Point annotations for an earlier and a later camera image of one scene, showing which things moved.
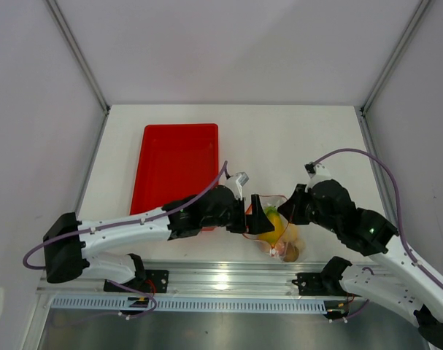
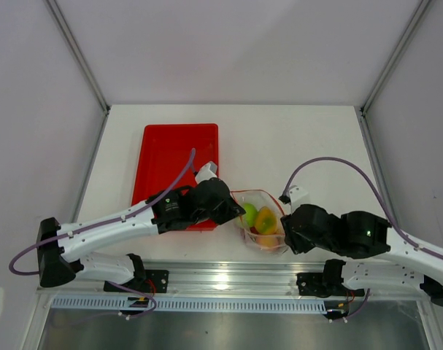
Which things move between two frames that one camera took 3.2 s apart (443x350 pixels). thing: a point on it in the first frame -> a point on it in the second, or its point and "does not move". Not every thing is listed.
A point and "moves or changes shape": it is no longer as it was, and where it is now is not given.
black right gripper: [291, 209] -> [293, 240]
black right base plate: [314, 284] does not move
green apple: [271, 209] moves or changes shape
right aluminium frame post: [406, 39] does not move
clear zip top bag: [287, 241] moves or changes shape
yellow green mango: [272, 237] moves or changes shape
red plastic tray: [174, 160] does not move
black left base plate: [149, 281] does not move
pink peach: [280, 248] -> [267, 241]
